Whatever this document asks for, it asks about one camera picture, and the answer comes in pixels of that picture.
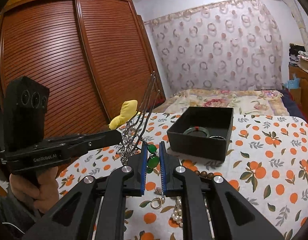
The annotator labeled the black open jewelry box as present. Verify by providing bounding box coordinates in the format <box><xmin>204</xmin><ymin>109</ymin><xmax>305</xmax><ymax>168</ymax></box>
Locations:
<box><xmin>167</xmin><ymin>107</ymin><xmax>234</xmax><ymax>163</ymax></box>

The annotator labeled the silver cuff bangle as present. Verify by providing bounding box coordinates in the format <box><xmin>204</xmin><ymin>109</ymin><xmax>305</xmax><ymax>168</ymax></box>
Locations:
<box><xmin>209</xmin><ymin>135</ymin><xmax>226</xmax><ymax>140</ymax></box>

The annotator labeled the pink circle pattern curtain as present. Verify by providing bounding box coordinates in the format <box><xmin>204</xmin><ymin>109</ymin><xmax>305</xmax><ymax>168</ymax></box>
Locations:
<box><xmin>147</xmin><ymin>0</ymin><xmax>283</xmax><ymax>93</ymax></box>

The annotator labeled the wooden sideboard cabinet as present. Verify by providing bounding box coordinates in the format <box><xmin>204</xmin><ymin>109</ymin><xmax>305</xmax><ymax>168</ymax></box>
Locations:
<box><xmin>289</xmin><ymin>65</ymin><xmax>308</xmax><ymax>123</ymax></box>

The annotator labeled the gold ring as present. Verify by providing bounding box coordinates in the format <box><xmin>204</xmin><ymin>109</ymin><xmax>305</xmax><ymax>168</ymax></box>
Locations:
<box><xmin>150</xmin><ymin>196</ymin><xmax>165</xmax><ymax>210</ymax></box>

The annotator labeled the white pearl necklace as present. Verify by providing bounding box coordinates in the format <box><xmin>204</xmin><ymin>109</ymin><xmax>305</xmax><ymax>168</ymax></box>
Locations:
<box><xmin>171</xmin><ymin>195</ymin><xmax>212</xmax><ymax>228</ymax></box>

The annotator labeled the blue plastic bag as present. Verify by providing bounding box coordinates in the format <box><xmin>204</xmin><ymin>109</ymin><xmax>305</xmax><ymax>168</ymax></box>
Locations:
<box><xmin>283</xmin><ymin>74</ymin><xmax>300</xmax><ymax>90</ymax></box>

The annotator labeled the green jade bangle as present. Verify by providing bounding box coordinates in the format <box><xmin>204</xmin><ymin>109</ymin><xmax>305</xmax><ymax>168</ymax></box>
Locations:
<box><xmin>183</xmin><ymin>126</ymin><xmax>210</xmax><ymax>138</ymax></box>

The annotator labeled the person's left hand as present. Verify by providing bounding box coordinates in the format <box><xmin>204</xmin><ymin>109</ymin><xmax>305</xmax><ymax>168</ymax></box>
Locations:
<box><xmin>9</xmin><ymin>167</ymin><xmax>59</xmax><ymax>213</ymax></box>

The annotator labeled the silver ornate hair comb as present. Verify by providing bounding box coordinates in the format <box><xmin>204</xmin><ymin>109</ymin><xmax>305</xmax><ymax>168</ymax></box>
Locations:
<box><xmin>117</xmin><ymin>71</ymin><xmax>160</xmax><ymax>165</ymax></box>

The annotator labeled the yellow plush toy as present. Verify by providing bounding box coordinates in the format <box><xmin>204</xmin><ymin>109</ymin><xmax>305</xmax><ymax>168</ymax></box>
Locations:
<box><xmin>108</xmin><ymin>100</ymin><xmax>138</xmax><ymax>130</ymax></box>

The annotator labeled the tied beige curtain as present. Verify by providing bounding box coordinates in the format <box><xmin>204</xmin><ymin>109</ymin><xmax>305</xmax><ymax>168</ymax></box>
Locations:
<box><xmin>283</xmin><ymin>0</ymin><xmax>308</xmax><ymax>53</ymax></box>

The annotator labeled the brown wooden bead bracelet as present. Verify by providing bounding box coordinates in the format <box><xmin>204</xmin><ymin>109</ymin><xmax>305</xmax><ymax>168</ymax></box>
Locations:
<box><xmin>193</xmin><ymin>170</ymin><xmax>216</xmax><ymax>180</ymax></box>

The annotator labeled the brown louvered wardrobe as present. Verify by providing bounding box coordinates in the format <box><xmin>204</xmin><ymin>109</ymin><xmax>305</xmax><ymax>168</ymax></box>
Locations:
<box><xmin>0</xmin><ymin>0</ymin><xmax>165</xmax><ymax>138</ymax></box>

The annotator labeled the orange print tablecloth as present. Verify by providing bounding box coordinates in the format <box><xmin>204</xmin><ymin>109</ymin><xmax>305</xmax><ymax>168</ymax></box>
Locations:
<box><xmin>55</xmin><ymin>112</ymin><xmax>308</xmax><ymax>240</ymax></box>

